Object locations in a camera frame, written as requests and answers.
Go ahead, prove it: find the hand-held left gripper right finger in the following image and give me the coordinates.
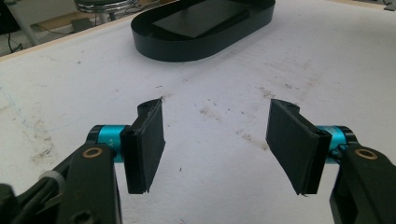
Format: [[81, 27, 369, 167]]
[[264, 98, 358, 197]]

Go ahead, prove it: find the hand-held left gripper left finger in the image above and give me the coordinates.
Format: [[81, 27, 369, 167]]
[[87, 97, 166, 196]]

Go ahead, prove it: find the black oval tray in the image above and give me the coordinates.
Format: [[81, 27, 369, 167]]
[[130, 0, 276, 63]]

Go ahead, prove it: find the white metal stand leg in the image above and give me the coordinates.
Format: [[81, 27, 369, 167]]
[[5, 0, 41, 48]]

